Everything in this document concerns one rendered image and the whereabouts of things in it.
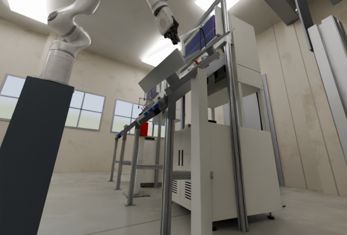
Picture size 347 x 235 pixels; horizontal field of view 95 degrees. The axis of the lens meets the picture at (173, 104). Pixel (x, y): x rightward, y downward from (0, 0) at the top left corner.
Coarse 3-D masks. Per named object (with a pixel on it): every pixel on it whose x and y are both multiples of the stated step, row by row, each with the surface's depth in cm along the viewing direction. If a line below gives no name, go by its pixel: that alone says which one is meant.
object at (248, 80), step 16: (240, 32) 152; (240, 48) 145; (256, 48) 157; (240, 64) 138; (256, 64) 149; (224, 80) 146; (240, 80) 132; (256, 80) 142; (208, 96) 164; (224, 96) 162; (240, 96) 128; (240, 112) 124
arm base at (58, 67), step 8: (48, 56) 80; (56, 56) 80; (64, 56) 82; (48, 64) 78; (56, 64) 79; (64, 64) 81; (72, 64) 86; (48, 72) 76; (56, 72) 78; (64, 72) 81; (48, 80) 72; (56, 80) 74; (64, 80) 80
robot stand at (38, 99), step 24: (24, 96) 66; (48, 96) 71; (24, 120) 65; (48, 120) 69; (24, 144) 63; (48, 144) 67; (0, 168) 58; (24, 168) 61; (48, 168) 65; (0, 192) 56; (24, 192) 60; (0, 216) 55; (24, 216) 58
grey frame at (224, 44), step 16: (224, 0) 147; (224, 16) 141; (224, 32) 138; (224, 48) 133; (192, 64) 173; (240, 160) 103; (240, 176) 99; (128, 192) 138; (240, 192) 96; (240, 208) 94; (160, 224) 75; (240, 224) 93
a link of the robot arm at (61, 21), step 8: (80, 0) 90; (88, 0) 92; (96, 0) 95; (64, 8) 85; (72, 8) 87; (80, 8) 89; (88, 8) 92; (96, 8) 98; (48, 16) 83; (56, 16) 81; (64, 16) 83; (72, 16) 86; (80, 16) 94; (88, 16) 96; (48, 24) 84; (56, 24) 82; (64, 24) 84; (72, 24) 87; (56, 32) 86; (64, 32) 86
